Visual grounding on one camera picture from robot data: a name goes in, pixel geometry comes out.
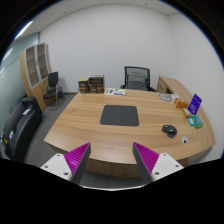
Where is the small white round object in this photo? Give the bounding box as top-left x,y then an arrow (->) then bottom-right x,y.
181,136 -> 188,144

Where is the small orange box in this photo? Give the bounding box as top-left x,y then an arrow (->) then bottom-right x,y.
174,98 -> 188,108

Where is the brown printed box bottom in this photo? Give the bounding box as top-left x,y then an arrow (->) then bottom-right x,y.
89,84 -> 104,93

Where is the black mesh office chair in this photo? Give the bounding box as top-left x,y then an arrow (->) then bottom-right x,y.
120,66 -> 155,92

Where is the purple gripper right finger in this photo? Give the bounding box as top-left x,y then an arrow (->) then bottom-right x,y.
132,142 -> 159,184

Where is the black visitor chair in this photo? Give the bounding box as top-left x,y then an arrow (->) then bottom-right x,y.
43,72 -> 65,102

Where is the dark box on top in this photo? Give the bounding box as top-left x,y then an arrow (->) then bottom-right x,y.
89,75 -> 104,84

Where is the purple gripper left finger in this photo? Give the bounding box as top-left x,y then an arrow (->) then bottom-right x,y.
64,142 -> 91,184

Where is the wooden desk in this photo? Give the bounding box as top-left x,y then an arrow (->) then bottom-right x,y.
45,90 -> 215,177

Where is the brown cardboard box left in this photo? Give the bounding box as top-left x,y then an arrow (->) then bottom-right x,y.
78,78 -> 89,93

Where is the dark grey mouse pad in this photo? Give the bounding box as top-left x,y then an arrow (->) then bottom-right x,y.
100,105 -> 139,126

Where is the yellow small box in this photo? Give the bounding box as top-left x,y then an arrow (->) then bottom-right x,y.
182,108 -> 191,118

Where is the wooden side cabinet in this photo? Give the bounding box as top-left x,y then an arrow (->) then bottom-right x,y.
157,76 -> 188,97

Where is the purple standing card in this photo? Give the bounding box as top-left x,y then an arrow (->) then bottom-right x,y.
188,94 -> 202,115

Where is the black computer mouse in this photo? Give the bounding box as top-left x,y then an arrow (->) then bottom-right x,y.
162,125 -> 177,138

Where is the wooden bookcase cabinet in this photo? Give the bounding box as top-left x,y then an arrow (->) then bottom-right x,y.
20,43 -> 52,111

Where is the white printed paper sheet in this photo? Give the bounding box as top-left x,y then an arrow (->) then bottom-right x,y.
104,88 -> 125,96

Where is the black leather sofa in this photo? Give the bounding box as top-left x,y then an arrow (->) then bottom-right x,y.
2,97 -> 43,162

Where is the round grey coaster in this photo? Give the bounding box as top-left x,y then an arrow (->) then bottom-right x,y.
158,93 -> 172,102

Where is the blue small packet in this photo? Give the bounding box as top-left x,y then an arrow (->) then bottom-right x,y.
188,118 -> 194,126

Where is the green snack packet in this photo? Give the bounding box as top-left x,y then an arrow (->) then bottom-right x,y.
191,115 -> 203,128

